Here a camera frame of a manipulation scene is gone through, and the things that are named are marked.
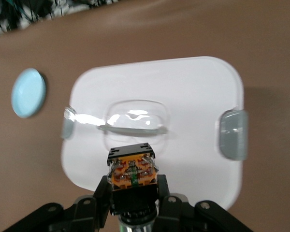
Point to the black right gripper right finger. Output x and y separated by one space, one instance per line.
166 205

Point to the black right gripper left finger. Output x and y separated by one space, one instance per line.
104 200

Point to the orange push button switch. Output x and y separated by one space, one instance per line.
133 174

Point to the white lidded storage box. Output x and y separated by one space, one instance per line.
183 84

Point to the light blue round plate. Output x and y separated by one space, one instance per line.
27 94

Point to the brown table mat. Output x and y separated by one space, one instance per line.
159 36

